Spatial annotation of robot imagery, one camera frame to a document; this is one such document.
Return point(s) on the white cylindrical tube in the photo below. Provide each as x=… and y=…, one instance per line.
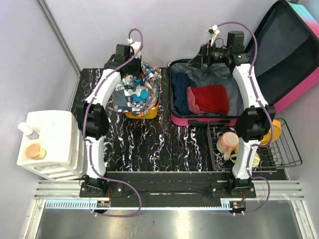
x=28, y=131

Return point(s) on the aluminium slotted rail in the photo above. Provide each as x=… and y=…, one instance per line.
x=65, y=195

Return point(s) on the yellow-green plastic cup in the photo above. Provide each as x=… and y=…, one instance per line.
x=255, y=160

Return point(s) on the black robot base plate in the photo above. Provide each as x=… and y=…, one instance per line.
x=211, y=184

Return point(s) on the white compartment organizer box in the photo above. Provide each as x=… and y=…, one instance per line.
x=60, y=136

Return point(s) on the navy blue garment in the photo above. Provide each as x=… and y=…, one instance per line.
x=180, y=82

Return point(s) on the orange plastic basket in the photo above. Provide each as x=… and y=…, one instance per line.
x=149, y=114

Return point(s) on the red garment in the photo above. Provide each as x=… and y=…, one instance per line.
x=212, y=99

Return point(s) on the black wire dish rack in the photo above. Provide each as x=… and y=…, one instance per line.
x=282, y=153

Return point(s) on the pink plastic cup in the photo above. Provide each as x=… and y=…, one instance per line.
x=227, y=143

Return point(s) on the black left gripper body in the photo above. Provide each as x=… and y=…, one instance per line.
x=134, y=67

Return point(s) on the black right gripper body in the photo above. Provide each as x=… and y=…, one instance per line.
x=216, y=55

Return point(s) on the gold lidded cosmetic jar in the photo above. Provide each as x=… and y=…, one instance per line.
x=35, y=152

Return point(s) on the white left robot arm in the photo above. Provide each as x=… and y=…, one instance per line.
x=92, y=118

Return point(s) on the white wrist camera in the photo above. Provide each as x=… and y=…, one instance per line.
x=214, y=32
x=136, y=48

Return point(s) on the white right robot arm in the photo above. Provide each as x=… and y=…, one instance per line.
x=251, y=126

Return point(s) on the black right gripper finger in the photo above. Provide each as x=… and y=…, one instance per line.
x=203, y=51
x=197, y=62

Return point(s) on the pink ribbed garment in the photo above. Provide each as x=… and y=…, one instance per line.
x=193, y=106

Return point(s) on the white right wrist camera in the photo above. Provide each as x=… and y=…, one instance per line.
x=214, y=32

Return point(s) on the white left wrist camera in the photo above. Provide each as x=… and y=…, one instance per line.
x=136, y=48

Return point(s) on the teal and pink kids suitcase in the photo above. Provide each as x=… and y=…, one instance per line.
x=286, y=44

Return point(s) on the colourful patterned cloth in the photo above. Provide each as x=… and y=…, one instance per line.
x=120, y=94

